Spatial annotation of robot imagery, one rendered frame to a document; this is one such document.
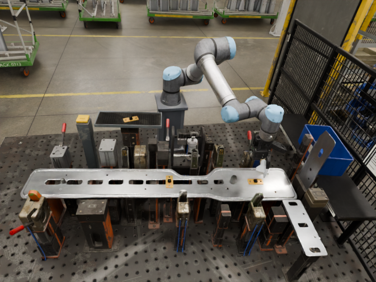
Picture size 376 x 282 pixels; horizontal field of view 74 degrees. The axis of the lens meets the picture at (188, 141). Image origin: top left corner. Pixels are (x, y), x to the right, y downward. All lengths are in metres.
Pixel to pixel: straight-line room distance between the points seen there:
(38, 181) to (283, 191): 1.26
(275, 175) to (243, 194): 0.25
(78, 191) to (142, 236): 0.43
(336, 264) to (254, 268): 0.47
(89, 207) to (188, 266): 0.58
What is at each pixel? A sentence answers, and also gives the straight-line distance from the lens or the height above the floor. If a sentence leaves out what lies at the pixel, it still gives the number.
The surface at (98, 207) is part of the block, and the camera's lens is 1.22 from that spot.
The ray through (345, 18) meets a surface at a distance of 3.31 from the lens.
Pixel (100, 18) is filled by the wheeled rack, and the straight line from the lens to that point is 7.19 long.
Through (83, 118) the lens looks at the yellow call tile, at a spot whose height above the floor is 1.16.
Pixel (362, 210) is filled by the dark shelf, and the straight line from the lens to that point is 1.53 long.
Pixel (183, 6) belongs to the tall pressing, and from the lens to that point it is 8.31.
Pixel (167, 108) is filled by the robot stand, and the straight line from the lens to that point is 1.68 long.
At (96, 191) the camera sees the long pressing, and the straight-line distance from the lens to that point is 1.32.
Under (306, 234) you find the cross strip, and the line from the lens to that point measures 1.32.
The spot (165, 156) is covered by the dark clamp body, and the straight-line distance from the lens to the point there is 1.41.
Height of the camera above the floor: 2.00
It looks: 39 degrees down
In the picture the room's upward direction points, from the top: 6 degrees clockwise
